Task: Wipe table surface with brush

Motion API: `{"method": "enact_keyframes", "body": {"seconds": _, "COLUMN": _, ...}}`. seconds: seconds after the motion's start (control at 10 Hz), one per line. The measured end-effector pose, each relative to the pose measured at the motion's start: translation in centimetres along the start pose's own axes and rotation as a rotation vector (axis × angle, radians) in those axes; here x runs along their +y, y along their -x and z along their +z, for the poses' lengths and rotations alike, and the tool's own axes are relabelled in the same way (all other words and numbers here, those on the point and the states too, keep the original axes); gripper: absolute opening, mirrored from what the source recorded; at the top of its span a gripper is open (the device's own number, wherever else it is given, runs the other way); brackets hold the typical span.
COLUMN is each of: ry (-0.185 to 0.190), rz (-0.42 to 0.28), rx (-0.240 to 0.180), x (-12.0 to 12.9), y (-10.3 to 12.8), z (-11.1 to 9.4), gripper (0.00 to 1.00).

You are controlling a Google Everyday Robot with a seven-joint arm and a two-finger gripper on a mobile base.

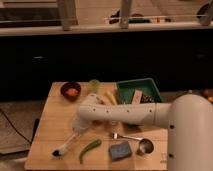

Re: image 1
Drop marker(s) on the white shelf rail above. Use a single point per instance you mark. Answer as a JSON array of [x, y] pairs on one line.
[[54, 27]]

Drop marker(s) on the yellow corn cob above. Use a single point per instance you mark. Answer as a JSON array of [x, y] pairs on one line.
[[111, 97]]

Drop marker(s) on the green plastic tray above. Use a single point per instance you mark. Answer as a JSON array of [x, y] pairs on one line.
[[125, 90]]

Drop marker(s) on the green plastic cup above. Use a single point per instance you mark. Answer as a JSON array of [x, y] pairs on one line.
[[93, 86]]

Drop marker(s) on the white dish brush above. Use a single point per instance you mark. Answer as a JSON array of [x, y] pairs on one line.
[[62, 149]]

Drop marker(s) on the blue sponge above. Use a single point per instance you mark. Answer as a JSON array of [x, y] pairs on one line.
[[120, 151]]

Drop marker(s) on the dark red bowl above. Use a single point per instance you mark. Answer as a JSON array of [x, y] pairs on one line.
[[68, 85]]

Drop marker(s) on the clear glass jar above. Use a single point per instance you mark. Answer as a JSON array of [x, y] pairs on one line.
[[113, 123]]

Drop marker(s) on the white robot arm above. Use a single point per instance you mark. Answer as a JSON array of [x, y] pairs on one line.
[[188, 119]]

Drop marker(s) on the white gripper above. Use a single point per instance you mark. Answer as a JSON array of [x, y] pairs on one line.
[[80, 125]]

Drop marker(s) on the green chili pepper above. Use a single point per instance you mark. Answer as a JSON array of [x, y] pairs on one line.
[[89, 147]]

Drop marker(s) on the white card in tray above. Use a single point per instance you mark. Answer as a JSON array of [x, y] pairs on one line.
[[137, 97]]

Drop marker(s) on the dark item in tray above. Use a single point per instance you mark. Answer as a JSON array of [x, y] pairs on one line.
[[147, 99]]

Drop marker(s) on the metal measuring spoon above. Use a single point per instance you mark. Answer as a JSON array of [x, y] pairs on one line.
[[145, 146]]

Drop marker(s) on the orange fruit in bowl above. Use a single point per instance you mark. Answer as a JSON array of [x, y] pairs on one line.
[[72, 92]]

